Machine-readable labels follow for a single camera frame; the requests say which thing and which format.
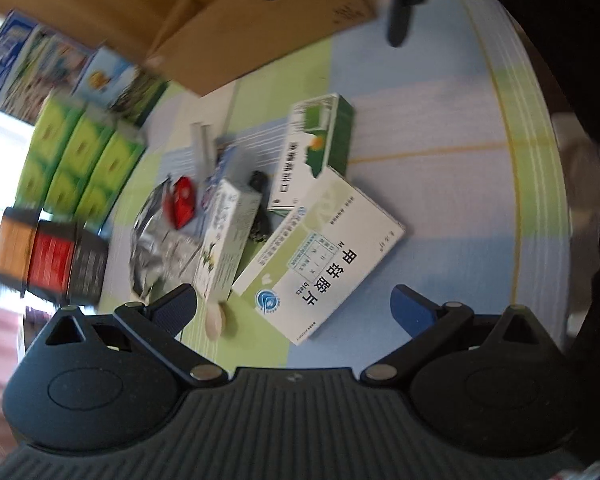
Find beige plastic spoon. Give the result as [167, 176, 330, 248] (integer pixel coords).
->
[204, 301, 226, 341]

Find silver foil bag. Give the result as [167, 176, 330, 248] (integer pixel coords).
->
[130, 177, 201, 300]

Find red candy packet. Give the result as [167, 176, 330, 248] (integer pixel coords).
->
[162, 176, 197, 230]

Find large white green medicine box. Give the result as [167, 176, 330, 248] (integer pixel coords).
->
[232, 168, 405, 346]

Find small white floral medicine box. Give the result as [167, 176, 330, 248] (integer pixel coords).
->
[194, 179, 261, 302]

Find blue label plastic case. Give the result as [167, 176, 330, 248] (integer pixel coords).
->
[200, 143, 256, 214]

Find brown cardboard box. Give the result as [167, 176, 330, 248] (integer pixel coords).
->
[0, 0, 376, 96]

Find black basket with packets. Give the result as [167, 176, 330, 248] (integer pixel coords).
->
[0, 207, 109, 307]

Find plaid tablecloth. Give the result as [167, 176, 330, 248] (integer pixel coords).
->
[98, 0, 570, 370]

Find white power adapter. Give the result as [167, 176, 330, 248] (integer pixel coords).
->
[190, 122, 215, 182]

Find green tissue pack stack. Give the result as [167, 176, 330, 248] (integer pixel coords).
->
[15, 90, 146, 231]

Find cow picture milk box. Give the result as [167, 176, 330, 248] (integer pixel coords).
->
[73, 47, 169, 127]

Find blue milk carton box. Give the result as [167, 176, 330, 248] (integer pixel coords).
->
[0, 11, 94, 124]

